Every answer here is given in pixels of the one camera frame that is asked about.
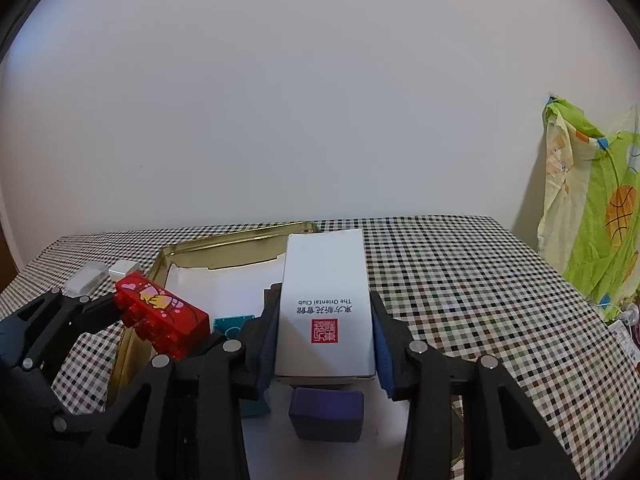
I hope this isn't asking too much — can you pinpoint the checkered tablecloth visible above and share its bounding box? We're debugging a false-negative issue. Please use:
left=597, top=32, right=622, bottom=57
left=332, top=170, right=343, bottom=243
left=0, top=215, right=636, bottom=480

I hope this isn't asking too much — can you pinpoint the green printed cloth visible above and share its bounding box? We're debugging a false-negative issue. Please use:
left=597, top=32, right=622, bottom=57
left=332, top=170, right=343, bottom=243
left=537, top=95, right=640, bottom=323

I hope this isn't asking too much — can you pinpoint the brown wooden door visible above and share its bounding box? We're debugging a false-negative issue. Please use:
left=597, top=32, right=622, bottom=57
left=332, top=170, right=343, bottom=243
left=0, top=220, right=23, bottom=288

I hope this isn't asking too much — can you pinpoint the white cardboard box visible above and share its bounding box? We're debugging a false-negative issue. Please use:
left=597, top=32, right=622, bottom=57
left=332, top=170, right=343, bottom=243
left=274, top=229, right=377, bottom=381

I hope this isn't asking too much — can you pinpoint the red toy brick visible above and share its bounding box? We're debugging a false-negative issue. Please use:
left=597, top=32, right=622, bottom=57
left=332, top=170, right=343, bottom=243
left=114, top=271, right=210, bottom=360

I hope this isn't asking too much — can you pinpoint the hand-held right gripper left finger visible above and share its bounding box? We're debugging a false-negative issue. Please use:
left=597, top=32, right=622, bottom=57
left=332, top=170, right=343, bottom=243
left=75, top=282, right=283, bottom=480

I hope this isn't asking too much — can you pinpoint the white paper liner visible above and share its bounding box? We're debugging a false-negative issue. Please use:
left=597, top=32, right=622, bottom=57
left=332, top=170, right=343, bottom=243
left=165, top=255, right=416, bottom=480

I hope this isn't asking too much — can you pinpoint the small white block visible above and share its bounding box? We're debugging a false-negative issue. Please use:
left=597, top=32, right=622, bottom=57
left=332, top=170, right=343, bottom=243
left=107, top=260, right=141, bottom=282

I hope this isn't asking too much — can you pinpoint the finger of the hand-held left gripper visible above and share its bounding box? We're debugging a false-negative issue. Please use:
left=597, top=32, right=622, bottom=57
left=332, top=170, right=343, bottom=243
left=50, top=335, right=228, bottom=436
left=0, top=287, right=122, bottom=377

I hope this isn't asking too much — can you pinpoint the clear plastic box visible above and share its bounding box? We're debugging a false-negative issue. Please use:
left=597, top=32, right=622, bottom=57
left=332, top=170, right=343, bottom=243
left=65, top=262, right=108, bottom=297

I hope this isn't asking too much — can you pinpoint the gold metal tray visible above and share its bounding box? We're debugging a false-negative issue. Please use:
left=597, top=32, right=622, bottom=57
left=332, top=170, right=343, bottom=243
left=102, top=220, right=466, bottom=480

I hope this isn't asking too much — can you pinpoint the purple block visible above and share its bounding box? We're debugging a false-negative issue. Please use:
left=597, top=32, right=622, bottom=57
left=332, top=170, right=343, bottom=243
left=288, top=387, right=365, bottom=443

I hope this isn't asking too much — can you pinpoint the white paper tag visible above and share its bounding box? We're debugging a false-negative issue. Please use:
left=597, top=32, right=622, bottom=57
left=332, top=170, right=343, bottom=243
left=607, top=320, right=640, bottom=361

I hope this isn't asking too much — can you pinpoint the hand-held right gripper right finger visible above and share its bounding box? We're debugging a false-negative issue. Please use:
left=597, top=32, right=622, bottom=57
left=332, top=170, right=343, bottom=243
left=369, top=290, right=581, bottom=480

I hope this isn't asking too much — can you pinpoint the teal card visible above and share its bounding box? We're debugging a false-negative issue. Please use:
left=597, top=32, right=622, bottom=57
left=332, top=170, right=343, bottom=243
left=212, top=314, right=257, bottom=337

